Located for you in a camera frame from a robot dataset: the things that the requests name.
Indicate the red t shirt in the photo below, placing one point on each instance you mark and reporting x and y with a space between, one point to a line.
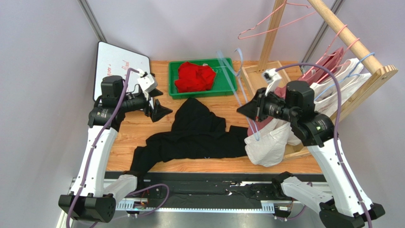
194 78

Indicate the hanging pink t shirt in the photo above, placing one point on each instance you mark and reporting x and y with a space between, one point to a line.
329 61

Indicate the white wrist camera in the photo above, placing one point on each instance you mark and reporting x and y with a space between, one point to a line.
273 78
146 81

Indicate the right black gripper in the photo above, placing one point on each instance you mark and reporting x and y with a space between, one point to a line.
260 105

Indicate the green plastic tray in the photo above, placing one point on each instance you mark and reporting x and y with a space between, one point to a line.
220 86

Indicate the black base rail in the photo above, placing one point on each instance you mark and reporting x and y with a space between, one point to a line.
208 190

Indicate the wooden clothes rack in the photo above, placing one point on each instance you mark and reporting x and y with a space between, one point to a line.
251 75

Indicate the black t shirt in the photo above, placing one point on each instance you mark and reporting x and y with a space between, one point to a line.
196 133

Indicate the hanging white t shirt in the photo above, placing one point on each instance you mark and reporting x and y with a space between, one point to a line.
268 151
326 101

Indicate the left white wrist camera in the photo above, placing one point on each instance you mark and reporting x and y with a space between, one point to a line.
146 81

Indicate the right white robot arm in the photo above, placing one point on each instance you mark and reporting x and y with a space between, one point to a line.
346 206

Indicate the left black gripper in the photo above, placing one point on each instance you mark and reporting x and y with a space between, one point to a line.
159 111

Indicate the white whiteboard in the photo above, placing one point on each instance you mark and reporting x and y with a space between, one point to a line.
112 60

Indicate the blue wire hanger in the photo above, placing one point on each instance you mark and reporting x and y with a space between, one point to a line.
232 76

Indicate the aluminium frame rail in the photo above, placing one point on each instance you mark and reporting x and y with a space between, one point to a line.
120 163

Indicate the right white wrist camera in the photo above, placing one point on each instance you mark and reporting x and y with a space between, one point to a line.
273 78

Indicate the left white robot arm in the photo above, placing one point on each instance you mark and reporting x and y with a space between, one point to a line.
89 200

